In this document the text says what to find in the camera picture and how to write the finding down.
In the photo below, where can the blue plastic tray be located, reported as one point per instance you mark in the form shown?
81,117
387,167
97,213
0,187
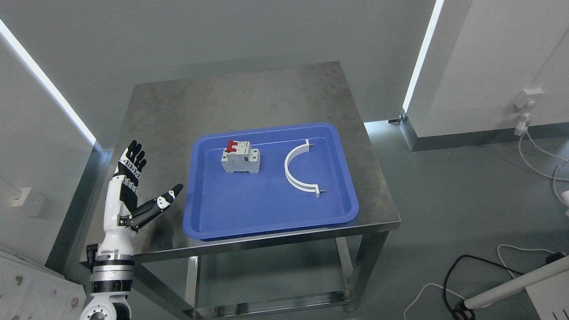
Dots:
222,205

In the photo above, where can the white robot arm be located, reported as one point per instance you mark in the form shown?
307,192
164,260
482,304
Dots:
111,282

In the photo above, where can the white semicircular pipe clamp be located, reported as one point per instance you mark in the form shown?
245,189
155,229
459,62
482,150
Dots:
296,170

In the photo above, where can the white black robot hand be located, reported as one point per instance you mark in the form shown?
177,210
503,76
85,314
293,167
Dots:
123,217

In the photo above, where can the white desk leg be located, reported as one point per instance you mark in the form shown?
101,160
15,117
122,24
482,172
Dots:
517,285

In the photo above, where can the white circuit breaker red switches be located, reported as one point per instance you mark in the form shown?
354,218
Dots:
239,156

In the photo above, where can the white wall socket with plug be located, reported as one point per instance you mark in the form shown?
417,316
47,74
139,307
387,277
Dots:
524,102

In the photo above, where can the stainless steel table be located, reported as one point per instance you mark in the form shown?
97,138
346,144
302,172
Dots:
168,117

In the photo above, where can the white wall box left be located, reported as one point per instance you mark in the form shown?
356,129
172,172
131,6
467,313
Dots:
30,203

